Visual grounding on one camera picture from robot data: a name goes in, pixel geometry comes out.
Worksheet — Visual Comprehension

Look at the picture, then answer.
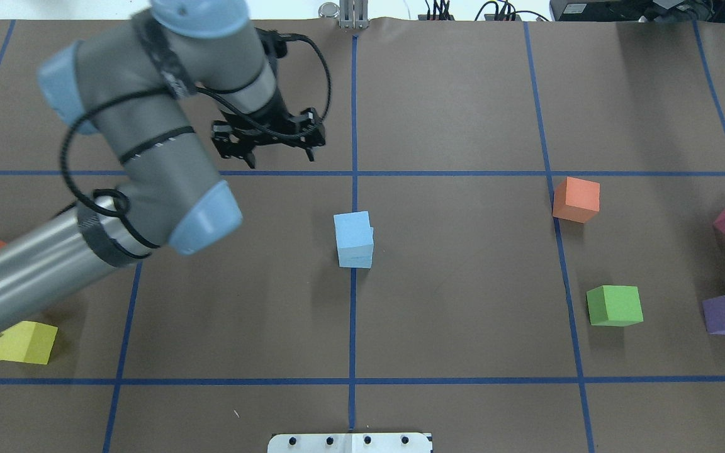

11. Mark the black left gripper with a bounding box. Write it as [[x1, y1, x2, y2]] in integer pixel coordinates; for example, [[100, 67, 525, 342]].
[[211, 89, 326, 169]]

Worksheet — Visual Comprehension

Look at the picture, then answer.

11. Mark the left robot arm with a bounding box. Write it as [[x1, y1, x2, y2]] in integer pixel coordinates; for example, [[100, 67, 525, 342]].
[[0, 1, 327, 334]]

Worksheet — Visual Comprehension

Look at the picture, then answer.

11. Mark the orange foam block right side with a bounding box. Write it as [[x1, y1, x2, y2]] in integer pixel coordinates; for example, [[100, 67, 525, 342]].
[[552, 177, 601, 224]]

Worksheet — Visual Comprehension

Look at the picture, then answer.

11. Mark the yellow foam block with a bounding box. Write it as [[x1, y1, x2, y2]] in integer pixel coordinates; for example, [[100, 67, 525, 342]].
[[0, 321, 58, 365]]

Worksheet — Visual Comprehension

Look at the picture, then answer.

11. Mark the green foam block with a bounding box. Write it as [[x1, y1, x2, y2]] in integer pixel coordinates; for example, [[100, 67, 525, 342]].
[[586, 286, 644, 327]]

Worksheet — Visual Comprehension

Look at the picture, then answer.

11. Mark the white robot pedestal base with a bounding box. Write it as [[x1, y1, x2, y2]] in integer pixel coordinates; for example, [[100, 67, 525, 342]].
[[267, 432, 434, 452]]

